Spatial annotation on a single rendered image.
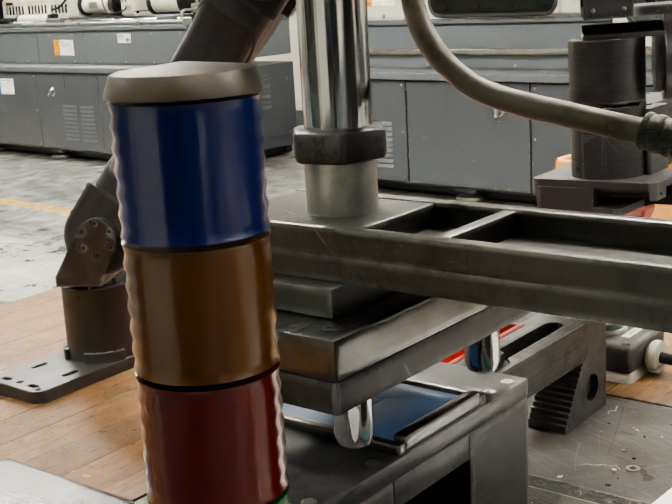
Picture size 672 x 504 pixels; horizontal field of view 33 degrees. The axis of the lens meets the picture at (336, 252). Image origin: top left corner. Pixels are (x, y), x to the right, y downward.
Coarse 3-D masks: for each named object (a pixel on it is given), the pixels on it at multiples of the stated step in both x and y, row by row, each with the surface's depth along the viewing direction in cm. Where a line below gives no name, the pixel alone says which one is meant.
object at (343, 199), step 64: (320, 0) 54; (320, 64) 55; (320, 128) 56; (384, 128) 56; (320, 192) 56; (320, 256) 54; (384, 256) 52; (448, 256) 50; (512, 256) 48; (576, 256) 46; (640, 256) 50; (320, 320) 54; (384, 320) 53; (448, 320) 58; (512, 320) 63; (640, 320) 45; (320, 384) 51; (384, 384) 54
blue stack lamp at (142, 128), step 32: (256, 96) 27; (128, 128) 27; (160, 128) 26; (192, 128) 26; (224, 128) 27; (256, 128) 28; (128, 160) 27; (160, 160) 26; (192, 160) 26; (224, 160) 27; (256, 160) 28; (128, 192) 27; (160, 192) 27; (192, 192) 27; (224, 192) 27; (256, 192) 28; (128, 224) 27; (160, 224) 27; (192, 224) 27; (224, 224) 27; (256, 224) 28
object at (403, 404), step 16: (400, 384) 64; (384, 400) 62; (400, 400) 62; (416, 400) 62; (432, 400) 62; (448, 400) 62; (304, 416) 60; (320, 416) 60; (384, 416) 60; (400, 416) 60; (416, 416) 60; (384, 432) 58
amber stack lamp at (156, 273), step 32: (128, 256) 28; (160, 256) 27; (192, 256) 27; (224, 256) 27; (256, 256) 28; (128, 288) 28; (160, 288) 27; (192, 288) 27; (224, 288) 27; (256, 288) 28; (160, 320) 27; (192, 320) 27; (224, 320) 27; (256, 320) 28; (160, 352) 28; (192, 352) 28; (224, 352) 28; (256, 352) 28; (192, 384) 28
